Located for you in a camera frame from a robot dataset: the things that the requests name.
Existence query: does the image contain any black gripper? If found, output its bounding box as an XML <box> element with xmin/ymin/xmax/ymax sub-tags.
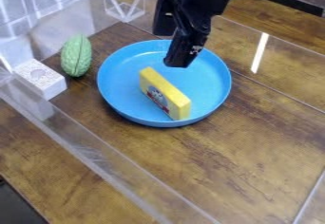
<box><xmin>152</xmin><ymin>0</ymin><xmax>229</xmax><ymax>68</ymax></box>

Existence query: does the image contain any yellow brick with label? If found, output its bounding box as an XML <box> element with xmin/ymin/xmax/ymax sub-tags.
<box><xmin>138</xmin><ymin>66</ymin><xmax>191</xmax><ymax>121</ymax></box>

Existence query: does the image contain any green textured gourd toy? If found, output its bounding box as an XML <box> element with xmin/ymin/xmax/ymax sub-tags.
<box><xmin>61</xmin><ymin>34</ymin><xmax>90</xmax><ymax>77</ymax></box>

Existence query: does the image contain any clear acrylic corner bracket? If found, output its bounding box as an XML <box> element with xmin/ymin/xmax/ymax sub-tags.
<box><xmin>104</xmin><ymin>0</ymin><xmax>145</xmax><ymax>23</ymax></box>

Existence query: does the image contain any white speckled block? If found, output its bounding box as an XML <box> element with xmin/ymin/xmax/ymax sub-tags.
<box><xmin>11</xmin><ymin>59</ymin><xmax>66</xmax><ymax>100</ymax></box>

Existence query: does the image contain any clear acrylic enclosure wall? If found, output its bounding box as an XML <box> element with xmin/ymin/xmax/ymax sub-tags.
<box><xmin>0</xmin><ymin>0</ymin><xmax>325</xmax><ymax>224</ymax></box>

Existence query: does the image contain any blue round tray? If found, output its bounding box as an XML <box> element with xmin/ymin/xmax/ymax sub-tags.
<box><xmin>96</xmin><ymin>40</ymin><xmax>232</xmax><ymax>127</ymax></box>

